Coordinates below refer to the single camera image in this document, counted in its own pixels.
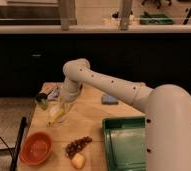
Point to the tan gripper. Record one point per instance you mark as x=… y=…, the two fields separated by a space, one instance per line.
x=65 y=107

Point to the yellow banana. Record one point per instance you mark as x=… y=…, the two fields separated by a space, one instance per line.
x=55 y=114

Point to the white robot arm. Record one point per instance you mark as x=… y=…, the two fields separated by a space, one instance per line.
x=167 y=110

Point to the orange red bowl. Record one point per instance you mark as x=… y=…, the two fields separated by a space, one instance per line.
x=36 y=149

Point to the grey crumpled cloth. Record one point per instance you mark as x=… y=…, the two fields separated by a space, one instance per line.
x=54 y=95

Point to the green cup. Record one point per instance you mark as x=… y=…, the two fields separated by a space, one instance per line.
x=41 y=101

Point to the blue sponge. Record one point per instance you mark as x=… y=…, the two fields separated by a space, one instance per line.
x=108 y=100

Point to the bunch of red grapes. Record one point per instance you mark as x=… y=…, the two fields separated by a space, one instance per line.
x=76 y=146

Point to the yellow lemon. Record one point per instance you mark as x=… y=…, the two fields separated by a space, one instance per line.
x=78 y=161

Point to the green plastic tray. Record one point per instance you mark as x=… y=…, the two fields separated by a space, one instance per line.
x=124 y=143

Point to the black bar at table edge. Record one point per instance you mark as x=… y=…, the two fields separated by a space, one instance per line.
x=18 y=144

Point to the green object in background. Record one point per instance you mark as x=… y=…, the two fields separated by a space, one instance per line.
x=155 y=19

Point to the wooden post left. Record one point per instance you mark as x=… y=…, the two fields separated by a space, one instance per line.
x=67 y=12

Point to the wooden post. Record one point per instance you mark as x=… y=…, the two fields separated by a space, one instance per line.
x=67 y=12
x=125 y=8

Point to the wooden post right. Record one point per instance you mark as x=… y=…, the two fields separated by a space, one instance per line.
x=125 y=8

